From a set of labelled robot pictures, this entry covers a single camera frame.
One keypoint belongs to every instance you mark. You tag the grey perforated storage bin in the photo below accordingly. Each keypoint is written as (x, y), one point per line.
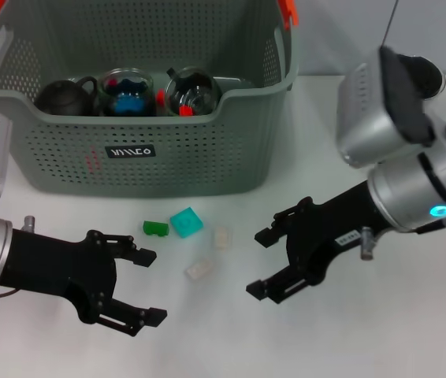
(89, 130)

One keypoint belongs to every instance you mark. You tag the clear cyan toy tile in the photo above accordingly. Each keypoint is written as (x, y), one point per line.
(186, 222)

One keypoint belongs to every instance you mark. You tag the small orange-red brick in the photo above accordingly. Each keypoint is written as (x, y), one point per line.
(160, 97)

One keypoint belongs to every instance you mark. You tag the white toy plate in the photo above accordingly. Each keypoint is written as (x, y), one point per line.
(199, 269)
(221, 237)

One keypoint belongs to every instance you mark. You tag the glass teacup black holder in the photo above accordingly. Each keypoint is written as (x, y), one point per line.
(126, 90)
(195, 92)

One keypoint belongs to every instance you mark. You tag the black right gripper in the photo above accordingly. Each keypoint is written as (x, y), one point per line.
(333, 232)

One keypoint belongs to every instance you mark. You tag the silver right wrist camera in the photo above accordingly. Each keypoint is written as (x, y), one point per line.
(372, 118)

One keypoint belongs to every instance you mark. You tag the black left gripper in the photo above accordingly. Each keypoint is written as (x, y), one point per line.
(57, 267)

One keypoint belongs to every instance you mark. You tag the small red toy brick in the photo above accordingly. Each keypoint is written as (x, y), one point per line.
(186, 111)

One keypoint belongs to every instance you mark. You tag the dark clay teapot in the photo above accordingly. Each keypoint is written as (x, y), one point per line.
(63, 98)

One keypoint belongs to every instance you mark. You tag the green toy brick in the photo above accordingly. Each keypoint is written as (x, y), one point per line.
(155, 227)

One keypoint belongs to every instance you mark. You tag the blue toy tile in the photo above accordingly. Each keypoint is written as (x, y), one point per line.
(128, 105)

